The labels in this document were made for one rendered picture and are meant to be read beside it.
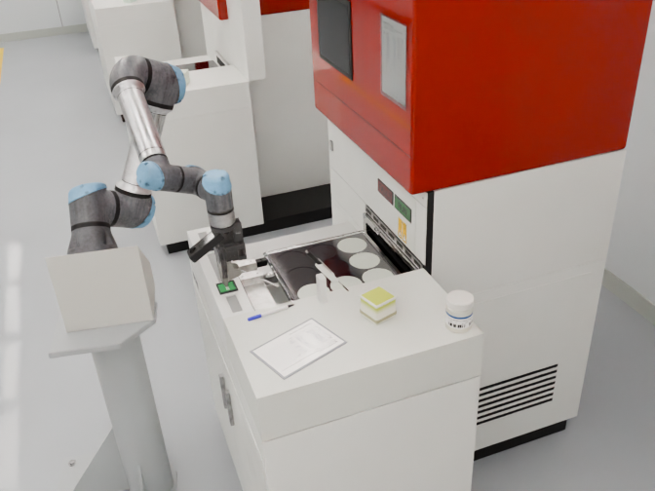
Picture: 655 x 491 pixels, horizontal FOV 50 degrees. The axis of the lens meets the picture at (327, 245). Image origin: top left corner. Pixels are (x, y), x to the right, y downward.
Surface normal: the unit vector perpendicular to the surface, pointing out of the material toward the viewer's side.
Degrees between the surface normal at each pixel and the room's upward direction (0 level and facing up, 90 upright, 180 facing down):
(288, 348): 0
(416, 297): 0
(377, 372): 90
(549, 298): 90
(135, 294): 90
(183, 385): 0
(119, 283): 90
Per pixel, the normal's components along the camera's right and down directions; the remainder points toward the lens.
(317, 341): -0.04, -0.86
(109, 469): 0.16, 0.50
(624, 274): -0.94, 0.22
